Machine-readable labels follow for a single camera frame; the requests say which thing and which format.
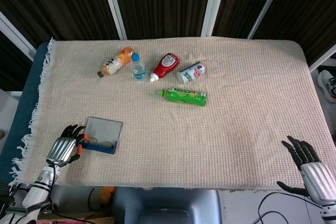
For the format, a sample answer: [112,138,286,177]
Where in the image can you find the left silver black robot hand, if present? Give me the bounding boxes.
[46,124,89,167]

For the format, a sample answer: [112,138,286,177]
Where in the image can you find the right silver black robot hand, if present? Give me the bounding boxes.
[277,135,336,208]

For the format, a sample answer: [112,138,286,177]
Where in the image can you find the thin black metal eyeglasses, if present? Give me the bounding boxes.
[85,136,114,148]

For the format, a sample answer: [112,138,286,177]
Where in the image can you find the blue glasses case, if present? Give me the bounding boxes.
[78,116,123,155]

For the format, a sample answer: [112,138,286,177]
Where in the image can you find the orange plastic tool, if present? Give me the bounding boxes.
[99,186,116,205]

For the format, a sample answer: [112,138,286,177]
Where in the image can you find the white sneaker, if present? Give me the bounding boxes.
[317,69,336,103]

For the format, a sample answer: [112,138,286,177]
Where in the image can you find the orange juice bottle black cap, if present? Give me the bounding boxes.
[97,47,134,78]

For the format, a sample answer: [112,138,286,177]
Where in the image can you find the clear water bottle blue cap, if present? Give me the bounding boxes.
[131,52,147,82]

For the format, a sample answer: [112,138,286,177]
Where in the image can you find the grey plastic chair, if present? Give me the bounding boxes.
[112,186,223,224]

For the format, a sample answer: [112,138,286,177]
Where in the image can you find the beige waffle weave tablecloth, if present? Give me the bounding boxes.
[9,37,332,192]

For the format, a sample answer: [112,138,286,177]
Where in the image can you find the red ketchup squeeze bottle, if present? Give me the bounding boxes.
[149,52,180,83]

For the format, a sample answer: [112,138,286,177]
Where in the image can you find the green drink bottle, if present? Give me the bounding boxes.
[159,87,208,106]

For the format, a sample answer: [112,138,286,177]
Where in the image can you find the white red drink can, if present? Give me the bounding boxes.
[176,61,206,84]

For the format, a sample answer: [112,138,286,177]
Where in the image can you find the black cable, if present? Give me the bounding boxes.
[87,187,106,211]
[258,191,322,224]

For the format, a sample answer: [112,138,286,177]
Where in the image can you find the white partition frame post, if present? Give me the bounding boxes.
[309,43,336,72]
[0,11,37,54]
[247,0,289,40]
[201,0,229,37]
[99,0,128,40]

